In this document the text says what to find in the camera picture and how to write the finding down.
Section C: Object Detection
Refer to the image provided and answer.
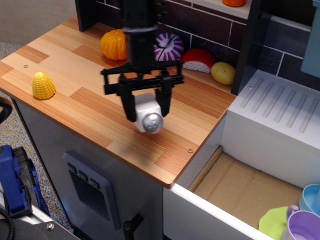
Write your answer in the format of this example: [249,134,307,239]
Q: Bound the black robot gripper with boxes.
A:
[101,25,184,122]

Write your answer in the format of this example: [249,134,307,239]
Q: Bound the white salt shaker silver cap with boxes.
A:
[134,93,164,134]

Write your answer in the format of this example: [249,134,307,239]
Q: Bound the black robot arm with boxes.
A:
[100,0,184,123]

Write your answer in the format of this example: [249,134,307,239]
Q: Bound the purple white toy onion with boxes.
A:
[154,32,185,61]

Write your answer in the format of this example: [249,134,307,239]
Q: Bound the orange toy pumpkin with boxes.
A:
[100,29,127,61]

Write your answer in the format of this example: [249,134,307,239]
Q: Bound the yellow toy potato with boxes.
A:
[211,62,236,86]

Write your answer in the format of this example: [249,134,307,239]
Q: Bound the yellow toy corn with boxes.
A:
[32,72,56,100]

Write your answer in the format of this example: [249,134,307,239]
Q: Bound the orange toy on shelf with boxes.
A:
[222,0,246,8]

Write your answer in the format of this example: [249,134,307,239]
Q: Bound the grey toy oven door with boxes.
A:
[63,152,120,231]

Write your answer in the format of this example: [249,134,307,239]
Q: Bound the wooden upper shelf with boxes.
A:
[198,0,252,20]

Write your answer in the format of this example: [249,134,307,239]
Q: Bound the white toy sink unit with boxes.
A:
[163,70,320,240]

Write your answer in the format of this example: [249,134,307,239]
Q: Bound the blue black clamp tool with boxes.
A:
[0,145,50,218]

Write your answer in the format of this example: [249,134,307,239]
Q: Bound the light blue toy appliance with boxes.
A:
[301,0,320,78]

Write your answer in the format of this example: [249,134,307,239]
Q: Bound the green toy plate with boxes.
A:
[258,206,288,240]

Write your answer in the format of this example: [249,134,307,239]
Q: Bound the light blue toy cup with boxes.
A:
[298,184,320,216]

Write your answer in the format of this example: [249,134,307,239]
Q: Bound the purple toy cup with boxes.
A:
[281,205,320,240]

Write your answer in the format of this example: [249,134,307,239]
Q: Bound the black oven door handle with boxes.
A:
[122,213,144,240]

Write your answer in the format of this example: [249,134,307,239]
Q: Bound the black hose at left edge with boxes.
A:
[0,96,14,125]

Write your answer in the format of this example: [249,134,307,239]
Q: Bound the black cable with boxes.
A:
[0,206,16,240]

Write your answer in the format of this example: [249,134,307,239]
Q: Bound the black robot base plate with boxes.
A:
[13,219,79,240]

